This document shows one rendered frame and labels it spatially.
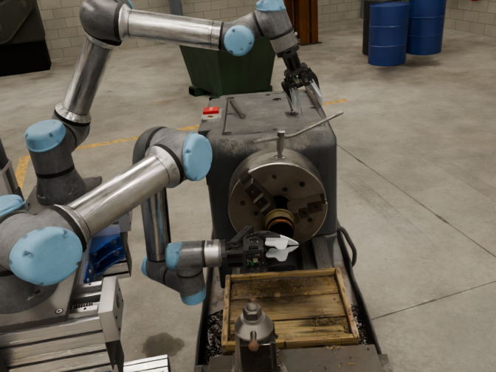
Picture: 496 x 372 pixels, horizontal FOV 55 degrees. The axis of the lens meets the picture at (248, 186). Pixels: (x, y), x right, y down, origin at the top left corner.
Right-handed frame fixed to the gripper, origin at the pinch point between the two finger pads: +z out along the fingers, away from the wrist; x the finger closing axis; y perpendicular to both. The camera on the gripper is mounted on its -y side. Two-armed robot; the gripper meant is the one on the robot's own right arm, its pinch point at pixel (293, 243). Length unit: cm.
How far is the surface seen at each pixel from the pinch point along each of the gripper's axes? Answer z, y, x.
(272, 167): -4.1, -19.4, 14.7
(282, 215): -2.4, -8.3, 4.5
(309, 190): 6.9, -19.4, 6.3
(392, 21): 201, -630, -39
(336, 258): 23, -65, -53
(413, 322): 66, -79, -107
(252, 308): -11.0, 37.6, 10.4
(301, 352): -1.1, 29.6, -10.6
